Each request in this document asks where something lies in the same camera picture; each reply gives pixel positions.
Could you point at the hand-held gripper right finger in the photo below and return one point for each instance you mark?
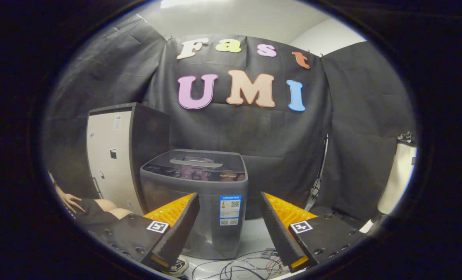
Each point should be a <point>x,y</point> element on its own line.
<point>277,233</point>

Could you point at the white padded post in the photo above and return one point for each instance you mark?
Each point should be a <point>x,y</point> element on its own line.
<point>400,175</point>

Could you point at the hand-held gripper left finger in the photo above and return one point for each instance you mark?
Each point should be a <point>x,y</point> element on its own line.
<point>180,233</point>

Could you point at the white shoe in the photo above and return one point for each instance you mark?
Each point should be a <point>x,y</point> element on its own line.
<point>178,265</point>

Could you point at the beige and dark cabinet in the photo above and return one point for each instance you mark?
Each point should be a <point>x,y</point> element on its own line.
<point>108,163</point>

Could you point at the black backdrop cloth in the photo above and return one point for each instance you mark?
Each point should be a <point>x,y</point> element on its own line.
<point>277,132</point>

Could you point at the black light stand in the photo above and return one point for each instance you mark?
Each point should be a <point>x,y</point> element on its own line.
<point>322,167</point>

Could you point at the person's bare knee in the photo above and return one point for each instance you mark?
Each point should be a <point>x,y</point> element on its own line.
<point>116,210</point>

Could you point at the grey washing machine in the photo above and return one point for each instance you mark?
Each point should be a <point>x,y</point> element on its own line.
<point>207,210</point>

